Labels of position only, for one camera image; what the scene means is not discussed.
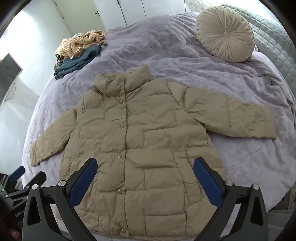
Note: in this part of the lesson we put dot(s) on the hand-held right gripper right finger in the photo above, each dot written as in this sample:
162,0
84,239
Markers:
206,179

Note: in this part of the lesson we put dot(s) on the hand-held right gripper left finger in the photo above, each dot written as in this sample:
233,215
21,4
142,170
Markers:
83,178

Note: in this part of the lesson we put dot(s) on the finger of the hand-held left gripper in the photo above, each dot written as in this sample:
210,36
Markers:
19,172
38,178

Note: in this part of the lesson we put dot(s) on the beige puffer jacket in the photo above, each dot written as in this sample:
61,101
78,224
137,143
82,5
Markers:
148,120

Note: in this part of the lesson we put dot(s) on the grey monitor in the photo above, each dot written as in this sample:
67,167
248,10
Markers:
8,71

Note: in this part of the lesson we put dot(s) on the dark teal garment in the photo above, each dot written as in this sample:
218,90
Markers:
77,61

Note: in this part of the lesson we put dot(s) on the lilac fluffy blanket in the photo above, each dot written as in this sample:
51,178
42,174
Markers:
175,53

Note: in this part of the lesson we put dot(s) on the striped beige cloth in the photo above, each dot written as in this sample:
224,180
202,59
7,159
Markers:
78,42

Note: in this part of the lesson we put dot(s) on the round beige pleated cushion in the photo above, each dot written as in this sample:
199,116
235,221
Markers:
225,34

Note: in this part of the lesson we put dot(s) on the grey quilted headboard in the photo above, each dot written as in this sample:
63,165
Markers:
272,39

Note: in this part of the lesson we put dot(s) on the white wardrobe doors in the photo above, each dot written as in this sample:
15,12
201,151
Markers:
141,11

